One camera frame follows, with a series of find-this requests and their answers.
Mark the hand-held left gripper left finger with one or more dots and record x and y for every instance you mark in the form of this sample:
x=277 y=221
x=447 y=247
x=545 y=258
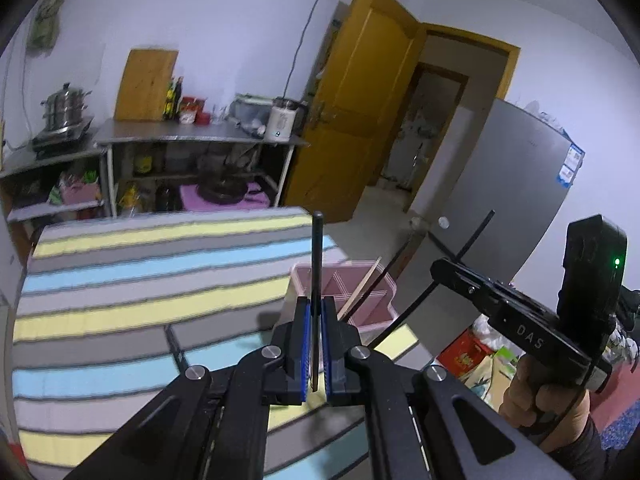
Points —
x=301 y=350

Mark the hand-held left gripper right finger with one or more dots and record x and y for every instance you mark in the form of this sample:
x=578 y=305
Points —
x=330 y=350

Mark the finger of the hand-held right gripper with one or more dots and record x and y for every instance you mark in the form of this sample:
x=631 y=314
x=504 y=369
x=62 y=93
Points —
x=460 y=285
x=492 y=284

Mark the pink utensil basket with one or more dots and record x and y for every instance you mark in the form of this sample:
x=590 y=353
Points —
x=372 y=321

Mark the single black chopstick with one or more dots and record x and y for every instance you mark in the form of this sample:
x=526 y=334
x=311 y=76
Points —
x=317 y=260
x=400 y=317

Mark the beige chopstick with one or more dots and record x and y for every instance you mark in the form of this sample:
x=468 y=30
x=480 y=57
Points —
x=360 y=288

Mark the person's right forearm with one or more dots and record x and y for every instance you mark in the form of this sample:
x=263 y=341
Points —
x=585 y=455

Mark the person's right hand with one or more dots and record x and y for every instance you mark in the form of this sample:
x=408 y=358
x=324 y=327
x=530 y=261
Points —
x=517 y=390

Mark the red cardboard box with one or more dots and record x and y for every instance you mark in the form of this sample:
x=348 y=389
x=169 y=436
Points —
x=462 y=352

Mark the fish print bag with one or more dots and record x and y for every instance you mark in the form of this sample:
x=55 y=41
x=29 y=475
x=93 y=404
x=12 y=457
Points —
x=492 y=375

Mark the grey refrigerator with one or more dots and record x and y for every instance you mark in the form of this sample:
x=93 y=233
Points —
x=500 y=185

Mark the black frying pan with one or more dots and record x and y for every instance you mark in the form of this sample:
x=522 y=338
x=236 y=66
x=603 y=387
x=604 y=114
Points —
x=222 y=189

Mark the striped tablecloth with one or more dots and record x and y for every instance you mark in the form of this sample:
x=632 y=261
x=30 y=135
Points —
x=125 y=310

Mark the yellow wooden door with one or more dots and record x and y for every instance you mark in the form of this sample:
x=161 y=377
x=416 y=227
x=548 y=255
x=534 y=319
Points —
x=360 y=110

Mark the white electric kettle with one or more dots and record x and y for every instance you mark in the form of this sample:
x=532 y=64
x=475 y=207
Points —
x=280 y=122

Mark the large steel counter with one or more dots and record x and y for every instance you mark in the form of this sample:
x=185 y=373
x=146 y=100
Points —
x=200 y=132

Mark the grey plastic container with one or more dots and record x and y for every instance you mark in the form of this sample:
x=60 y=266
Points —
x=247 y=110

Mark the red lidded tin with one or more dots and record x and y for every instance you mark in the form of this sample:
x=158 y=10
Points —
x=203 y=117

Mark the red jar with white label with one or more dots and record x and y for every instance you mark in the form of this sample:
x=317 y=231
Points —
x=187 y=112

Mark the dark sauce bottle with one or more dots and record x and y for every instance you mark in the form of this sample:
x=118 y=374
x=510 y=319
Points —
x=177 y=100

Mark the yellow oil bottle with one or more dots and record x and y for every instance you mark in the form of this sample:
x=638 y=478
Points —
x=169 y=102

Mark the wooden cutting board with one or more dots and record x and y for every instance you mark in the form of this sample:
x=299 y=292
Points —
x=145 y=85

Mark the black induction cooker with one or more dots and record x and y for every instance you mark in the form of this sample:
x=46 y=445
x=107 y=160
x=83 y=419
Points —
x=62 y=137

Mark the steel steamer pot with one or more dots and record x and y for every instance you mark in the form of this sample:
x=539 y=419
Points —
x=65 y=107

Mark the green hanging cloth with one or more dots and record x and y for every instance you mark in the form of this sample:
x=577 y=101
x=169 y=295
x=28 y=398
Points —
x=47 y=15

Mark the yellow door frame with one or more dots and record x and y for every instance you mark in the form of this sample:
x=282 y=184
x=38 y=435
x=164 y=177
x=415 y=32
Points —
x=507 y=75

